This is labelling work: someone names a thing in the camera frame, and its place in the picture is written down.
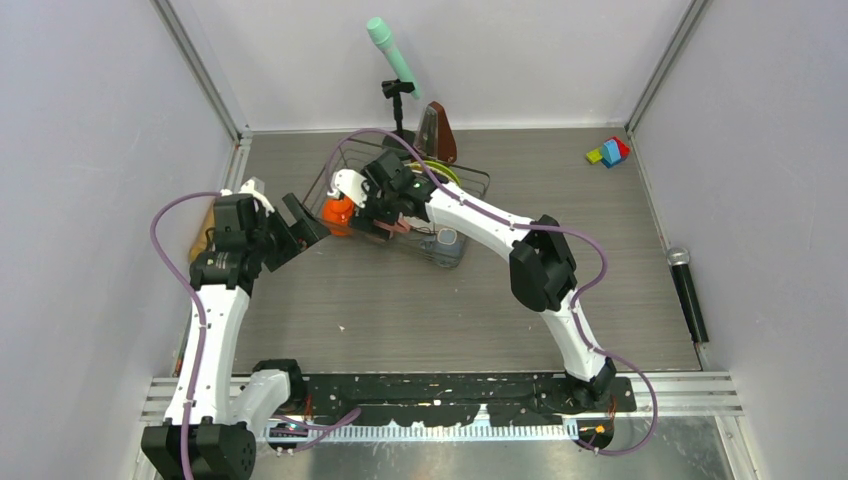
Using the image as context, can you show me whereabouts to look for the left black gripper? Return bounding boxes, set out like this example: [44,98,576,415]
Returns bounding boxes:
[248,194,329,271]

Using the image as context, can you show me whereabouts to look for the orange bowl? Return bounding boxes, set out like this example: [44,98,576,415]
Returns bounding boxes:
[321,196,356,237]

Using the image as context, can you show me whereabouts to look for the lime green plate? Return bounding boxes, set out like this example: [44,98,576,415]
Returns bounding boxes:
[407,160,461,187]

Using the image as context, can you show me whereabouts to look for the black wire dish rack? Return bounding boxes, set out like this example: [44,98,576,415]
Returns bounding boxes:
[303,139,469,263]

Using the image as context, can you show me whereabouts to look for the grey mug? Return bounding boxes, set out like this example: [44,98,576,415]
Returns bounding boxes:
[419,228,463,268]

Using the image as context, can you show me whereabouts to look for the pink mug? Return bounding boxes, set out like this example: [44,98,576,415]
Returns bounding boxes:
[373,218,412,237]

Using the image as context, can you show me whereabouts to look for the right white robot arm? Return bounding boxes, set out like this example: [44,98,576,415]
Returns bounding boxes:
[331,151,617,411]

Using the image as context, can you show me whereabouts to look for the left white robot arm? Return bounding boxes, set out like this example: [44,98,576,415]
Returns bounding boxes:
[141,192,330,479]

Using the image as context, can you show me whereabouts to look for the brown metronome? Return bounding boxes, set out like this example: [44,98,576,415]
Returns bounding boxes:
[413,101,458,164]

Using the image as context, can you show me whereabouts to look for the wooden rolling pin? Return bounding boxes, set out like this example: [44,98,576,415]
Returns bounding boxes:
[188,203,215,263]

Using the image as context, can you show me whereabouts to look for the black microphone stand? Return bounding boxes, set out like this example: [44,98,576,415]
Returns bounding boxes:
[381,79,415,145]

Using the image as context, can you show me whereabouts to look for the teal microphone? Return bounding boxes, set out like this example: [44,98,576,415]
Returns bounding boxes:
[366,17,421,100]

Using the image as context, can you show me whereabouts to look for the colourful toy blocks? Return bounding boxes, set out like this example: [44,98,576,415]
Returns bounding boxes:
[585,136,631,169]

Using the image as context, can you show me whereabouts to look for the black handheld microphone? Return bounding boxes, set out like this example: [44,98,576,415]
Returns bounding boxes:
[666,247,709,343]

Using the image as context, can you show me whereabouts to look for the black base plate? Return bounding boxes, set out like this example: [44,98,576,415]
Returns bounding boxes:
[273,372,637,427]

